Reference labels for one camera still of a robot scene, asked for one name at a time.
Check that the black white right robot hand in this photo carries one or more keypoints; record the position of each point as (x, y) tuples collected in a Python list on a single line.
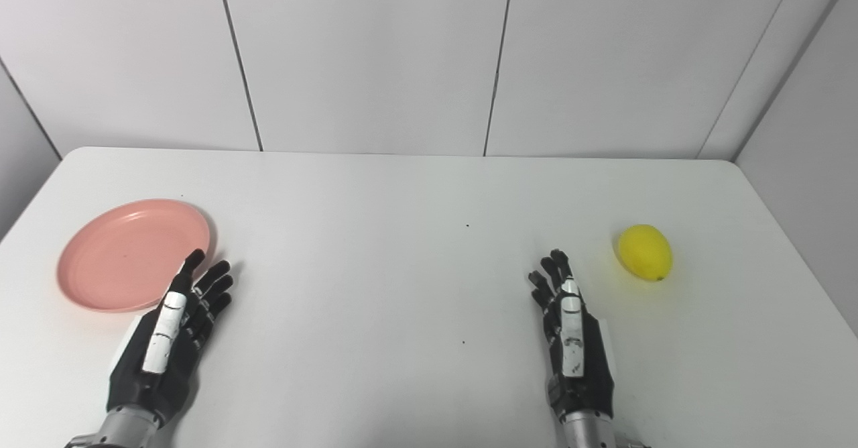
[(584, 381)]

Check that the pink plastic plate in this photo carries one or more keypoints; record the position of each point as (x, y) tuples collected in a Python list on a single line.
[(120, 257)]

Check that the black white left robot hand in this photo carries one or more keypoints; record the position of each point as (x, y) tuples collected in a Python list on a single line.
[(154, 374)]

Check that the yellow lemon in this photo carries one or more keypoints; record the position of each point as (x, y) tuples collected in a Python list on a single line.
[(645, 252)]

